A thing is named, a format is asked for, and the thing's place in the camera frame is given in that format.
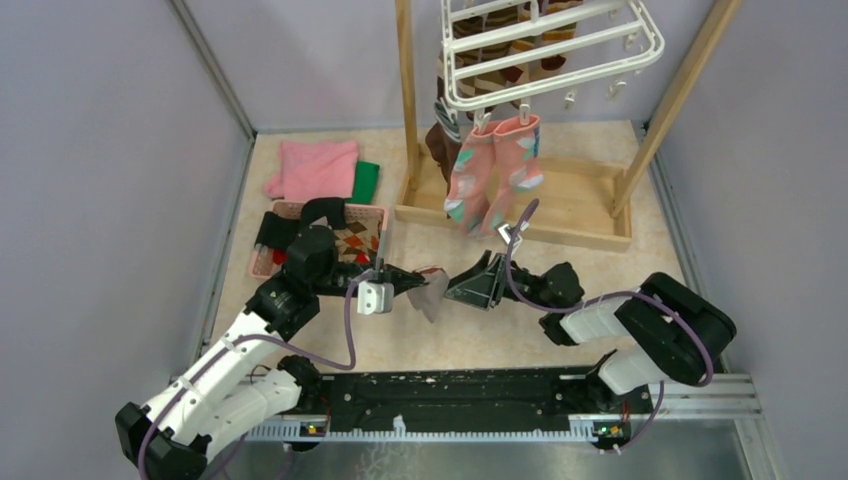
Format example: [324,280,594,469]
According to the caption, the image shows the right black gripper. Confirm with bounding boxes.
[440,249,554,310]

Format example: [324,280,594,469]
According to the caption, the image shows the grey brown sock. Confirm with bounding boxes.
[407,266,450,323]

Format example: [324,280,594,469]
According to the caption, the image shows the pink patterned sock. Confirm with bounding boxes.
[443,120,502,237]
[481,114,544,236]

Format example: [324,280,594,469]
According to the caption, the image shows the dark brown grey-cuffed sock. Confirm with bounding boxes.
[425,100,462,185]

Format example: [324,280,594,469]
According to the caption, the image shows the white clip hanger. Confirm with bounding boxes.
[439,1,666,126]

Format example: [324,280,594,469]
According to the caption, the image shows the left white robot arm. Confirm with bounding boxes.
[115,224,428,479]

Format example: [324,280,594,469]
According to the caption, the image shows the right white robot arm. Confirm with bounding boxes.
[445,251,737,412]

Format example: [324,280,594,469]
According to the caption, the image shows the wooden hanger stand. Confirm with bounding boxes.
[395,0,743,254]

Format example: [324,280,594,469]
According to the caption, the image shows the red patterned sock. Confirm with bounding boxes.
[261,219,380,265]

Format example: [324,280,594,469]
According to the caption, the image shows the green cloth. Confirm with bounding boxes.
[347,161,380,205]

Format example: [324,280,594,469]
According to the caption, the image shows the pink towel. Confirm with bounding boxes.
[263,140,359,202]

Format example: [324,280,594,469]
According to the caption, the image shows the pink plastic basket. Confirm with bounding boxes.
[248,200,393,280]

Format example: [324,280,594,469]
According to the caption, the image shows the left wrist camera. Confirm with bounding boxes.
[357,280,395,315]

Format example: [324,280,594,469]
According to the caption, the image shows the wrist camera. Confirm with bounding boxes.
[357,280,395,315]
[496,221,529,256]

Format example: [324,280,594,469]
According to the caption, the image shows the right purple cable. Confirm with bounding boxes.
[504,198,715,455]

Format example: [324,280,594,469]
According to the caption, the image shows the purple cable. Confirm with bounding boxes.
[504,198,715,455]
[137,268,379,480]

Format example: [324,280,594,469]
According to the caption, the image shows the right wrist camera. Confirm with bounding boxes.
[496,221,529,256]

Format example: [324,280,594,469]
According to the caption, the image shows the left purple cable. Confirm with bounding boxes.
[137,268,379,480]

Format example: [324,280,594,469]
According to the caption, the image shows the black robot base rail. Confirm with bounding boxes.
[283,366,654,449]

